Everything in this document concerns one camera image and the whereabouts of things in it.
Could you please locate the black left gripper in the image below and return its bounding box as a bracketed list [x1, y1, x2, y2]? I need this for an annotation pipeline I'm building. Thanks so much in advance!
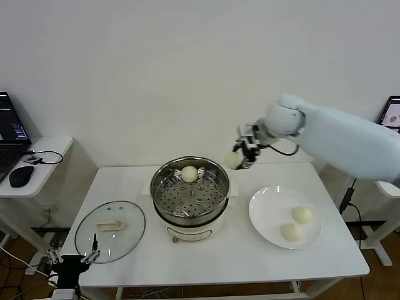
[46, 233, 101, 290]

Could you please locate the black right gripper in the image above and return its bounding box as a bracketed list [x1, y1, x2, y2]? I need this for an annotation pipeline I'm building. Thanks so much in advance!
[233, 123, 262, 171]

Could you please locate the white steamed baozi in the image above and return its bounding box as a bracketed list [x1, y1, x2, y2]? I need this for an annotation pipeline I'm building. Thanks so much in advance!
[227, 152, 243, 170]
[280, 222, 306, 243]
[292, 206, 314, 224]
[181, 166, 199, 183]

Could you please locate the stainless steel steamer basket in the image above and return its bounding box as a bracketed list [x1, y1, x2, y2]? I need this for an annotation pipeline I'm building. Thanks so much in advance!
[142, 156, 241, 220]

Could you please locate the round glass pot lid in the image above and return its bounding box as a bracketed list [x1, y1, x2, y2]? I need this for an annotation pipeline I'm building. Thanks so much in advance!
[74, 200, 147, 264]

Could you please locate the white round plate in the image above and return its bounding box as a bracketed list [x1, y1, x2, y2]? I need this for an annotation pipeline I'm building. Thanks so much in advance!
[248, 186, 323, 250]

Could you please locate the cream electric cooker base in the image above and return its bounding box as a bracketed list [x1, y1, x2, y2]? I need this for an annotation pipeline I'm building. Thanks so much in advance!
[152, 199, 228, 244]

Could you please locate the black computer mouse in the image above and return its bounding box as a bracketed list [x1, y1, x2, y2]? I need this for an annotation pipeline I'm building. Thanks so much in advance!
[9, 166, 35, 188]

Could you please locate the white side table with mouse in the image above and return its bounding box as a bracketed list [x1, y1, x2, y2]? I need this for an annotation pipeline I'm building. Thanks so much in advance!
[0, 136, 99, 263]

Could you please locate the black laptop with dark screen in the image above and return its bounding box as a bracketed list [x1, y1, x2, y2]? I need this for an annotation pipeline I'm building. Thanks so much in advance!
[0, 91, 33, 184]

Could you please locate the grey laptop with pink screen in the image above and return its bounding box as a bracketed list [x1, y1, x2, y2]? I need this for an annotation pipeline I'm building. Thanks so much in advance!
[376, 95, 400, 134]

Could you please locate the white side table with sticker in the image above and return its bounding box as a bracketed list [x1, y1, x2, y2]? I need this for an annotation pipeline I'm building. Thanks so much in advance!
[314, 162, 400, 267]

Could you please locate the white work table frame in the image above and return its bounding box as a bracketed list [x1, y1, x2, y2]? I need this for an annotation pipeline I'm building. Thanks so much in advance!
[114, 276, 343, 300]

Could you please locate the small black adapter with cable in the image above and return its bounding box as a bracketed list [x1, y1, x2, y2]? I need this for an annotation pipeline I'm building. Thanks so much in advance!
[23, 151, 63, 166]

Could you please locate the black inline adapter with cable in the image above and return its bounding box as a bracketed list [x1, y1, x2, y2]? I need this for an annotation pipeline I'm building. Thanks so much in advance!
[339, 177, 363, 241]

